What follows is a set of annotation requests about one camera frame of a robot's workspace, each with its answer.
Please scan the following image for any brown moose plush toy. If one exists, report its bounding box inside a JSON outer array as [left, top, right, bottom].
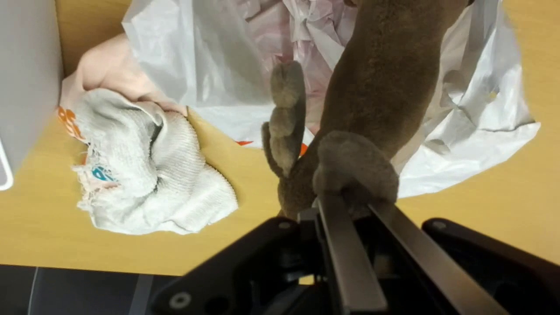
[[258, 0, 474, 221]]

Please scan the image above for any white plastic bag orange print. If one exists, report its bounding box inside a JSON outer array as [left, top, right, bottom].
[[120, 0, 542, 200]]

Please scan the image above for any peach shirt with blue print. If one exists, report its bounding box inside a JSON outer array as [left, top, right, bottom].
[[55, 34, 188, 146]]

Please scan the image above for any white plastic storage bin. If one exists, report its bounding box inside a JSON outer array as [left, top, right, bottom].
[[0, 0, 64, 193]]

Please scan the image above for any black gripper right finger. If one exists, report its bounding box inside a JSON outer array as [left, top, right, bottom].
[[365, 200, 510, 315]]

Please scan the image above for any white towel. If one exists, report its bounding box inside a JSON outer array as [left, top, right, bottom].
[[71, 86, 241, 237]]

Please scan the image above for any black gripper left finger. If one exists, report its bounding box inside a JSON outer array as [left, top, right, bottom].
[[313, 195, 390, 315]]

